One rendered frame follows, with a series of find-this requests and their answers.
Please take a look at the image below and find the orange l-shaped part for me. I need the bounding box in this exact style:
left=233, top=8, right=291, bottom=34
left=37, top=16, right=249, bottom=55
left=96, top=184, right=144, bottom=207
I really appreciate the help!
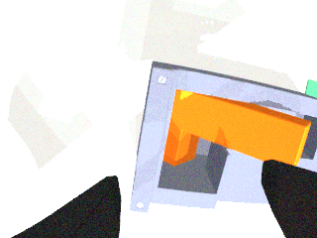
left=163, top=88, right=310, bottom=166

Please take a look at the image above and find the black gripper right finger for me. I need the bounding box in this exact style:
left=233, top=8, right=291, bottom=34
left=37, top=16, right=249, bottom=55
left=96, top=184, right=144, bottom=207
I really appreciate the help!
left=261, top=159, right=317, bottom=238

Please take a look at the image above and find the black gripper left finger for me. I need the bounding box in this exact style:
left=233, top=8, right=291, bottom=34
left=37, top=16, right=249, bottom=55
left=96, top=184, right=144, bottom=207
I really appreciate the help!
left=11, top=175, right=122, bottom=238

